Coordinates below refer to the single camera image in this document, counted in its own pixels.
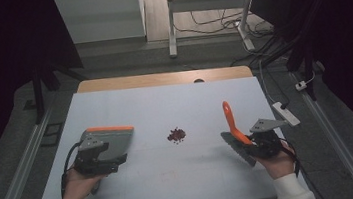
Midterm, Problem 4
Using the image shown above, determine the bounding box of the small white plug adapter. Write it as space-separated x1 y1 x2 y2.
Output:
294 80 309 92

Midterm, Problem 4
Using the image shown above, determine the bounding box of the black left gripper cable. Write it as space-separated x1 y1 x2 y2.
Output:
55 141 90 199

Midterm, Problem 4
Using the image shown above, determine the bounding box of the pile of red beans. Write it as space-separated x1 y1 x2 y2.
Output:
166 126 188 146

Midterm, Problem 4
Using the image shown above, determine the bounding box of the metal floor rail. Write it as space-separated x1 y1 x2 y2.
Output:
290 64 353 199
0 101 67 199

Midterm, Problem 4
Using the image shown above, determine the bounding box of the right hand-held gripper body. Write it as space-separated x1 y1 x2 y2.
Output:
246 115 294 161

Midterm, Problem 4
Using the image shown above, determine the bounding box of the white metal desk frame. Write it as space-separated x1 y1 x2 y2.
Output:
163 0 264 61

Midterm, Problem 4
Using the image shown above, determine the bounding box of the black metal stand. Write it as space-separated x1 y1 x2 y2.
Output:
19 59 84 127
259 34 324 107

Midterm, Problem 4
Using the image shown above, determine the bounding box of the person's left hand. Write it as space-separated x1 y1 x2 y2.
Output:
59 163 109 199

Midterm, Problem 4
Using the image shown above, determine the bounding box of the white power strip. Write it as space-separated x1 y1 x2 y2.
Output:
271 99 302 130

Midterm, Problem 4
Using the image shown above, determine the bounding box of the black curtain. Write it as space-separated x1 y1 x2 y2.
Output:
0 0 96 183
248 0 353 164

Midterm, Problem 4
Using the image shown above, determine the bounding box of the grey dustpan with orange edge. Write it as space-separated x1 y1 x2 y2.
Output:
80 121 139 166

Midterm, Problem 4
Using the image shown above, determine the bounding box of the wooden table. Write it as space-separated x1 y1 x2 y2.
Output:
76 61 254 98

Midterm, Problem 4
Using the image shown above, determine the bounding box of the tangle of black floor cables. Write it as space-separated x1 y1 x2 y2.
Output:
171 0 292 77

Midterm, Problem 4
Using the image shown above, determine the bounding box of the person's right hand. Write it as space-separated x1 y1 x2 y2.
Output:
254 138 300 183

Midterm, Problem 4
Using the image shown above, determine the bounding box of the brush with orange handle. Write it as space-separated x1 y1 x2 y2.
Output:
216 97 260 172

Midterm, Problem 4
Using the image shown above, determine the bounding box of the white cabinet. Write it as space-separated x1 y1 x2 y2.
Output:
52 0 149 48

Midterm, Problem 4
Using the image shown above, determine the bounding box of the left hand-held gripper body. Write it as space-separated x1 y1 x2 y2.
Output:
68 125 130 180

